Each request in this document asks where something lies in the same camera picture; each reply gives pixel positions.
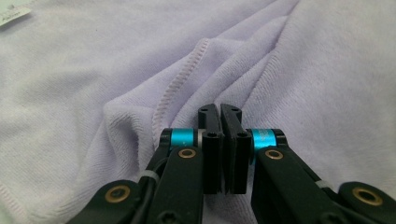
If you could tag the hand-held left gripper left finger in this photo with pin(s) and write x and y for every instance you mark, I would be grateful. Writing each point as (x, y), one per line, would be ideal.
(211, 155)

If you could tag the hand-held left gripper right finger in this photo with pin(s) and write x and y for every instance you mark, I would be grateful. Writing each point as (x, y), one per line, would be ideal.
(238, 161)

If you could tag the lavender cat-print towel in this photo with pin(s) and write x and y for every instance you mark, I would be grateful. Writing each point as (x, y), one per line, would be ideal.
(93, 77)

